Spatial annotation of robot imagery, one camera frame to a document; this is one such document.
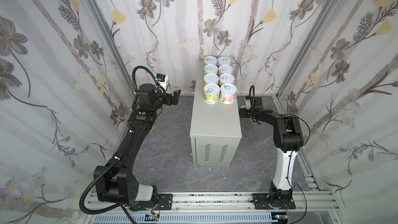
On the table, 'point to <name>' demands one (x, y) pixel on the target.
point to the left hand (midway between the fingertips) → (169, 82)
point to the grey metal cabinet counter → (215, 127)
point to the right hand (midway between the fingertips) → (243, 106)
